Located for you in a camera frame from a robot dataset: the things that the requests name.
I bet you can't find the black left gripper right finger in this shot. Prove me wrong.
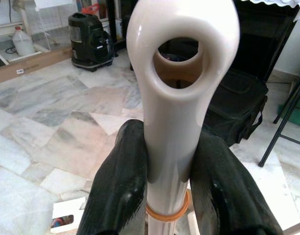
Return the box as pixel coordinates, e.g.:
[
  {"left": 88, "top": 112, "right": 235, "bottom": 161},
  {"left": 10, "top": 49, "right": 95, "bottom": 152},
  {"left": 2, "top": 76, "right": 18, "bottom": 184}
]
[{"left": 189, "top": 126, "right": 284, "bottom": 235}]

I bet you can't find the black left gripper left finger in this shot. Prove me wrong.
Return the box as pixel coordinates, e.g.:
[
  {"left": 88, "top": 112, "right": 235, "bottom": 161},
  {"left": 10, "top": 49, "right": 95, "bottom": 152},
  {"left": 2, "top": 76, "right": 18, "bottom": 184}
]
[{"left": 76, "top": 119, "right": 149, "bottom": 235}]

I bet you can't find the wooden broom with white grip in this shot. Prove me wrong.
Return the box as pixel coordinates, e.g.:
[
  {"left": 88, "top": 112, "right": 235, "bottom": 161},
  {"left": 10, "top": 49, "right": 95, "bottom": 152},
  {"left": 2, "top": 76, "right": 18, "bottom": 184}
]
[{"left": 126, "top": 0, "right": 241, "bottom": 235}]

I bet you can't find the black folding chair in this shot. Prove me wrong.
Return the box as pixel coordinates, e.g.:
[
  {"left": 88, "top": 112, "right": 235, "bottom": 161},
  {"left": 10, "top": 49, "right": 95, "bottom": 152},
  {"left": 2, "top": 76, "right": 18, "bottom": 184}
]
[{"left": 259, "top": 73, "right": 300, "bottom": 167}]

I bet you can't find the white box with colourful window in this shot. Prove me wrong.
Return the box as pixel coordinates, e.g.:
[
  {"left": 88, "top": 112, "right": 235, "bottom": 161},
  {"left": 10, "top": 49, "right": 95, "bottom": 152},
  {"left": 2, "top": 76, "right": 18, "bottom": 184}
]
[{"left": 51, "top": 197, "right": 88, "bottom": 230}]

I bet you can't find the large black fabric bag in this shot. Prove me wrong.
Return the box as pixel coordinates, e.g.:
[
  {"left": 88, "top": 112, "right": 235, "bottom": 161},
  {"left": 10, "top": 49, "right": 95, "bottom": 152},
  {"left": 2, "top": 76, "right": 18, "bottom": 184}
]
[{"left": 203, "top": 67, "right": 270, "bottom": 147}]

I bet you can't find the green flat object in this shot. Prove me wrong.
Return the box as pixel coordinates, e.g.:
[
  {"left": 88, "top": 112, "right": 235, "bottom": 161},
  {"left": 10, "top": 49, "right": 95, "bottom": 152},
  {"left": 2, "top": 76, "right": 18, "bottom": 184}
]
[{"left": 277, "top": 102, "right": 300, "bottom": 123}]

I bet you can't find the black canister vacuum cleaner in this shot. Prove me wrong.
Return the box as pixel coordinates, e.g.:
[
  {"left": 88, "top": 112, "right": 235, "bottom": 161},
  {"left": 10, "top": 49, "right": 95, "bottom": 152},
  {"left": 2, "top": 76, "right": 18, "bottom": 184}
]
[{"left": 68, "top": 11, "right": 116, "bottom": 73}]

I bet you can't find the long flat cardboard box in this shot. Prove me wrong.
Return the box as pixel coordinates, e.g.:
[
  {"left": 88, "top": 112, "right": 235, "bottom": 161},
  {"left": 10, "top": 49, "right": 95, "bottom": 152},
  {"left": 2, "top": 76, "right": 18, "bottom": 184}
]
[{"left": 0, "top": 46, "right": 75, "bottom": 86}]

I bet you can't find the black upright piano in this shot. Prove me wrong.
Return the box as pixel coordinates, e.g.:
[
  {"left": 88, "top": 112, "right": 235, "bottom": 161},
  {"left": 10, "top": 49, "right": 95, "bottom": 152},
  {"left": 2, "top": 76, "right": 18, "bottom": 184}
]
[{"left": 107, "top": 0, "right": 300, "bottom": 85}]

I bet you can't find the white plastic jug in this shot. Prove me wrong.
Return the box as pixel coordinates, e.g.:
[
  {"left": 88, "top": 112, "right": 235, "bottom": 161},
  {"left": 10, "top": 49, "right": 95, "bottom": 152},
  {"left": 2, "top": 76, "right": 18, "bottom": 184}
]
[{"left": 11, "top": 26, "right": 35, "bottom": 56}]

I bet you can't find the red plastic bag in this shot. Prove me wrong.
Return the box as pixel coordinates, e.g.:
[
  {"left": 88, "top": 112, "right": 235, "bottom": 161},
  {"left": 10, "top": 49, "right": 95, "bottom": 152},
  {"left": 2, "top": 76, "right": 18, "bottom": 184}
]
[{"left": 81, "top": 2, "right": 101, "bottom": 16}]

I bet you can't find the white wire rack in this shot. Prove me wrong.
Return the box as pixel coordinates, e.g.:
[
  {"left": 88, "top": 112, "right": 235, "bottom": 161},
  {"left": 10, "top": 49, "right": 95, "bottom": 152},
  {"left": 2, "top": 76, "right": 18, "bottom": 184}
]
[{"left": 20, "top": 0, "right": 78, "bottom": 53}]

